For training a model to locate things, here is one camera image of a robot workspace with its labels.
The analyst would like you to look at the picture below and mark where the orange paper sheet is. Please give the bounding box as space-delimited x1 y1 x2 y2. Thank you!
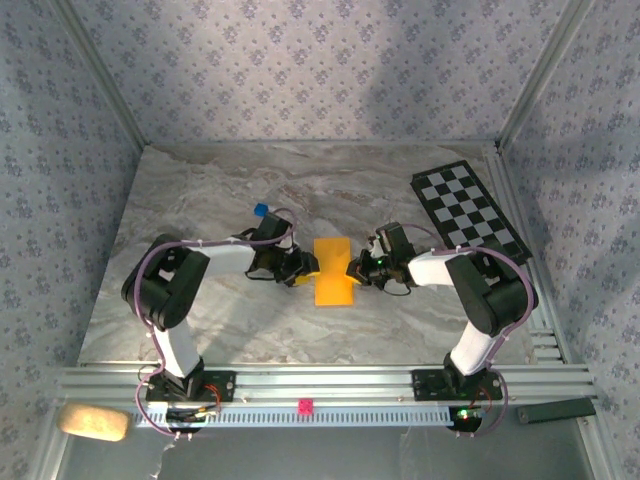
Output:
313 237 357 307

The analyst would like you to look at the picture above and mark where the black and grey checkerboard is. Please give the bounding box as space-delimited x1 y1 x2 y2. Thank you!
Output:
409 159 534 274

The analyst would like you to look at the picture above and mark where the dark flat bar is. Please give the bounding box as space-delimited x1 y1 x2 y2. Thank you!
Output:
516 397 598 426

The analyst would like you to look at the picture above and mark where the beige sponge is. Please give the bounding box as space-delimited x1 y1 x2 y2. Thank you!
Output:
56 402 132 443

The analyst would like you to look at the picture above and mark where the thin black left gripper cable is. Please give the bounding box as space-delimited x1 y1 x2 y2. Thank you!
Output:
244 267 281 284

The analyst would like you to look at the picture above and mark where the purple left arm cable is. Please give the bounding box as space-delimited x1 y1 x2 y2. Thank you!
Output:
134 207 300 442

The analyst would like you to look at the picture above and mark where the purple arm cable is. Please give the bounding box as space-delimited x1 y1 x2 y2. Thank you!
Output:
399 222 539 441
134 207 300 442

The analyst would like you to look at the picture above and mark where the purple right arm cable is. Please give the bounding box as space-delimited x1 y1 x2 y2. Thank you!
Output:
399 222 539 441

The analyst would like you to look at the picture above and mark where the long aluminium mounting rail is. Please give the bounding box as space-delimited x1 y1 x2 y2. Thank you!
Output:
54 363 597 407

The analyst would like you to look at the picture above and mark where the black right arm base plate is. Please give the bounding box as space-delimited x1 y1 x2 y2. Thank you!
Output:
411 368 504 402

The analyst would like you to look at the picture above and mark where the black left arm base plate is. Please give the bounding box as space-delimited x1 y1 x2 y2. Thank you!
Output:
144 370 237 404

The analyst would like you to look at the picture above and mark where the white slotted cable duct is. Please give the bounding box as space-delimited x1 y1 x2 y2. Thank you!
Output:
132 402 451 429

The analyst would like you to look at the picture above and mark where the aluminium side rail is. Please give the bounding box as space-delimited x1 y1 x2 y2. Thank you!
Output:
483 149 571 364

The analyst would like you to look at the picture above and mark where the aluminium frame post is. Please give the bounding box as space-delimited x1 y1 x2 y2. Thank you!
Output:
494 0 599 151
52 0 149 149
27 404 69 480
577 417 624 480

